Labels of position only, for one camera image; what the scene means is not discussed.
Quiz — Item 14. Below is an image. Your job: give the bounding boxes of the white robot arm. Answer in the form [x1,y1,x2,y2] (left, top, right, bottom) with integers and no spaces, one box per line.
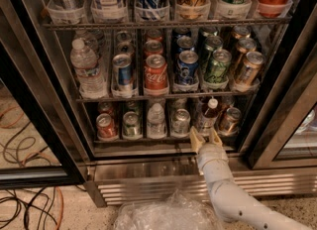
[189,126,312,230]

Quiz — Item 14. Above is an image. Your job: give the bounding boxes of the clear water bottle middle shelf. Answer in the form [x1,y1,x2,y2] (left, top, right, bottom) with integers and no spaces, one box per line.
[70,39,106,99]

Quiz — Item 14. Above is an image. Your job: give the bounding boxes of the clear plastic bag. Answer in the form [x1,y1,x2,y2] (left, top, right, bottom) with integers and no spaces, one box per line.
[113,190,224,230]

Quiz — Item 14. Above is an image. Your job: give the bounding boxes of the silver can bottom shelf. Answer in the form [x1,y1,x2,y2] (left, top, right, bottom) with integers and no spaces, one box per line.
[171,109,190,137]

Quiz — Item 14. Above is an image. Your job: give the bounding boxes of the blue Pepsi can front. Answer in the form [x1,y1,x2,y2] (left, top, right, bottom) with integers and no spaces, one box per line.
[176,51,198,85]

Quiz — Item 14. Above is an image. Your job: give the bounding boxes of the black cables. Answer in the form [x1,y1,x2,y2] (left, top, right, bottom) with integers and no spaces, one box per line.
[0,121,58,230]

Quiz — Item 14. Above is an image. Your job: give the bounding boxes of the right glass fridge door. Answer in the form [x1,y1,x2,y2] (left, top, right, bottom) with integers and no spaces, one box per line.
[242,5,317,171]

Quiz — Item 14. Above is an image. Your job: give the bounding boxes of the left glass fridge door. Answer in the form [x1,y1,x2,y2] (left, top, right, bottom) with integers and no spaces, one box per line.
[0,0,88,189]

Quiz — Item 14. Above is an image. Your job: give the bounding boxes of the gold can front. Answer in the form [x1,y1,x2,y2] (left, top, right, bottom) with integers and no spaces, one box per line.
[234,51,264,85]

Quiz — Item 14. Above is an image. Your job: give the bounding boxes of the stainless fridge bottom grille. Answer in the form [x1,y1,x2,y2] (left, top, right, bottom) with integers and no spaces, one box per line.
[84,156,317,207]

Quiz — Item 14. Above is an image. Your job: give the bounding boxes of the blue silver can front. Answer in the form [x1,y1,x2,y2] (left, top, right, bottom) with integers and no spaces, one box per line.
[112,54,133,92]

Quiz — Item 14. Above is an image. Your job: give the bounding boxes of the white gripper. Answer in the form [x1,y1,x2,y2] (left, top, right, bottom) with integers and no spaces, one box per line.
[189,126,223,153]

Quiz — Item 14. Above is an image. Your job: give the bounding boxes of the clear bottle bottom shelf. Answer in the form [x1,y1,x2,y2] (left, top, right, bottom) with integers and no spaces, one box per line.
[147,103,166,139]

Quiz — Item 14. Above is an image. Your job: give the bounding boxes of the silver can second row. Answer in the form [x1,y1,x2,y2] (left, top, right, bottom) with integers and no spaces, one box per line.
[115,42,135,57]

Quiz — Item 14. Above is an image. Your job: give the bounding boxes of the red can second row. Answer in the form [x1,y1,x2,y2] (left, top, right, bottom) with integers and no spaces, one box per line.
[144,40,163,58]

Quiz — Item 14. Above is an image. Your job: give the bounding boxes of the glass fridge door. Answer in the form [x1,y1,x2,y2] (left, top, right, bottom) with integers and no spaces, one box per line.
[0,0,88,189]
[242,5,317,171]

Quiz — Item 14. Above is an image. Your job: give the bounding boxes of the brown drink plastic bottle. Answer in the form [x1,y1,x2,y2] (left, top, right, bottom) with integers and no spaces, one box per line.
[196,98,220,133]

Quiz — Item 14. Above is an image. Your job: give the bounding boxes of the silver green can bottom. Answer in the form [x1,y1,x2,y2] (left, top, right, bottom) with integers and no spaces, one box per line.
[123,111,141,137]

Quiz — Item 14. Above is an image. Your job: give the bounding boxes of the red can bottom shelf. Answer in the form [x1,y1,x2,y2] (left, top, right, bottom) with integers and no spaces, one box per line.
[96,113,117,139]

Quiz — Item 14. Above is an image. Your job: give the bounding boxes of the green can second row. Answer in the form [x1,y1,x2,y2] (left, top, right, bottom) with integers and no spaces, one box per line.
[200,36,223,72]

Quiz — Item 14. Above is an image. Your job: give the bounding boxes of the gold can bottom shelf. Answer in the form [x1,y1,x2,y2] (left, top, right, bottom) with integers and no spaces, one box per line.
[218,107,242,133]

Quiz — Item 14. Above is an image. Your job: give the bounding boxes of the blue can second row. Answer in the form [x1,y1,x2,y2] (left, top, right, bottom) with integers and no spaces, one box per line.
[175,36,195,55]

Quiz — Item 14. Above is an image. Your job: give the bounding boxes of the gold can second row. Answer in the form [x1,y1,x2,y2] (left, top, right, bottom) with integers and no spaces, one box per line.
[232,38,257,69]

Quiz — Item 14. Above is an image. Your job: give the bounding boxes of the red Coca-Cola can front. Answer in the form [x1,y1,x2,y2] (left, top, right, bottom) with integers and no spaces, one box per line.
[144,55,167,90]

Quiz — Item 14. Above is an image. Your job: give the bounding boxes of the green can front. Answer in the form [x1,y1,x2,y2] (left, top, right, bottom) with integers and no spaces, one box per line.
[204,49,232,83]

